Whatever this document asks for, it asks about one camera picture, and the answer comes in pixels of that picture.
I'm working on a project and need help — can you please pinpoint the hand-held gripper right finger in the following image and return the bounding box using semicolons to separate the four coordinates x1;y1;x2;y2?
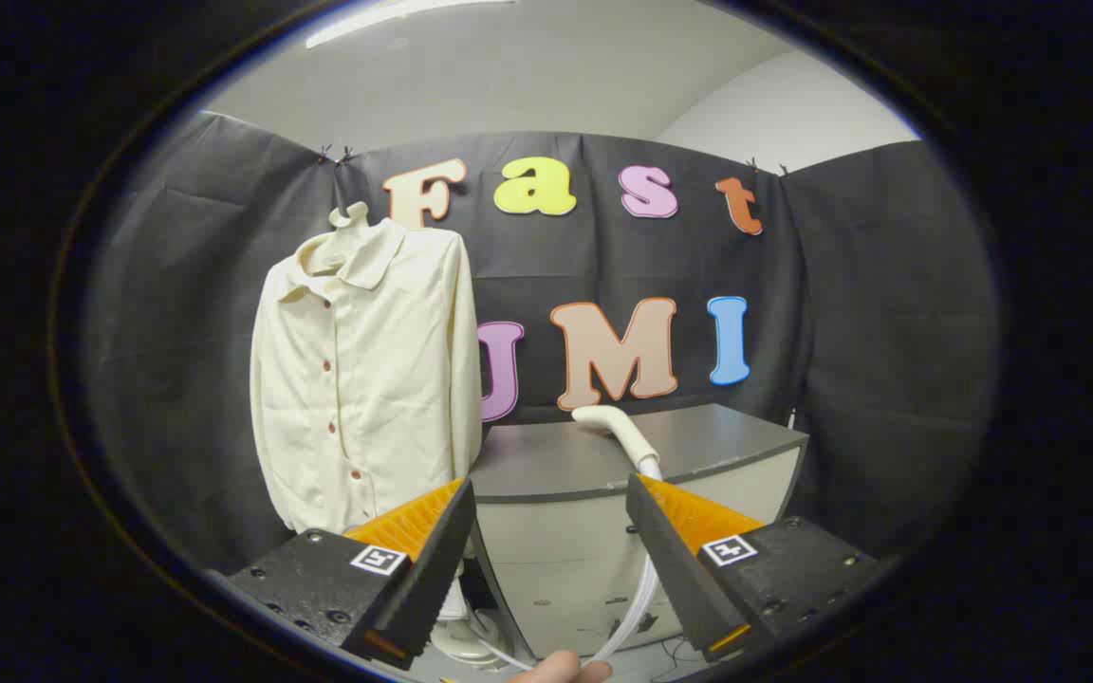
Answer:
625;472;889;665

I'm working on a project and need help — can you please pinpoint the white garment steamer base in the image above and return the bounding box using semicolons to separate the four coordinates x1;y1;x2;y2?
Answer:
428;572;509;671

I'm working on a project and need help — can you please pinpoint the ceiling strip light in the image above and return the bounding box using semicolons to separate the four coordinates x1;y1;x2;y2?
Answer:
305;0;515;49

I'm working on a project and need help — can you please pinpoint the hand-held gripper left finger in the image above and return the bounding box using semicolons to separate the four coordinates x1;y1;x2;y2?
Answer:
205;477;477;671

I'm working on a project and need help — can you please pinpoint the white garment steamer head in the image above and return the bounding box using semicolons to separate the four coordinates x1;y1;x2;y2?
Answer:
572;405;662;477

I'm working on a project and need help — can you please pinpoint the cream plastic clothes hanger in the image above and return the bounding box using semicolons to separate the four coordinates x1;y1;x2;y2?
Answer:
305;201;373;276

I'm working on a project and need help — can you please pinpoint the cream button-up shirt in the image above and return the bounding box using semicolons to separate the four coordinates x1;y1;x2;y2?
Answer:
250;220;484;535

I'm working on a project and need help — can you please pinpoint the white cabinet with grey top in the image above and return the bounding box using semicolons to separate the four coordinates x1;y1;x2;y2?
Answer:
466;403;810;662

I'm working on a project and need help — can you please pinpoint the black backdrop cloth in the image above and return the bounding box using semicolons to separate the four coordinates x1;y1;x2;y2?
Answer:
82;111;1000;575

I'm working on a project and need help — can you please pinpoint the black cable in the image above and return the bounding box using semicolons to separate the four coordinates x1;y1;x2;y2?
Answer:
649;637;701;680

